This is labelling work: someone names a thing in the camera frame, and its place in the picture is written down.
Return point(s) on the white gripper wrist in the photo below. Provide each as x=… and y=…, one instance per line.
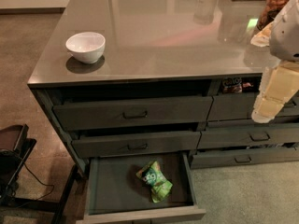
x=286, y=34

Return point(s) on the green rice chip bag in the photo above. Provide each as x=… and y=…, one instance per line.
x=152, y=175

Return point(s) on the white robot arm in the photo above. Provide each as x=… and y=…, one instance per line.
x=282, y=34

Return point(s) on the orange snack bag in drawer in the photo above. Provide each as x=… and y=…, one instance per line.
x=232, y=85

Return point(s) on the top right drawer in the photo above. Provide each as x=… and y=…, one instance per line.
x=233, y=106

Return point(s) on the middle right drawer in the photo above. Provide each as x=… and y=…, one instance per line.
x=249, y=136

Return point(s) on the bottom right drawer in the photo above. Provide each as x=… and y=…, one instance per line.
x=213, y=159

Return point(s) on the middle left drawer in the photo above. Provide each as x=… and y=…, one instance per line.
x=132, y=144

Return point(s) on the grey kitchen island counter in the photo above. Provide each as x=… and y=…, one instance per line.
x=154, y=49

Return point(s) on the top left drawer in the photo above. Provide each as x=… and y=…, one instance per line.
x=135, y=112

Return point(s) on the open bottom left drawer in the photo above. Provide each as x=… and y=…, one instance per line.
x=115, y=195

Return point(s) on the glass jar of snacks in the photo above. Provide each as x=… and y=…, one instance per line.
x=270, y=10

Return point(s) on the white ceramic bowl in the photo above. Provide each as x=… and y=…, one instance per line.
x=86, y=47

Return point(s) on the black stand with cable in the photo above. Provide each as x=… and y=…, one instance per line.
x=15, y=149

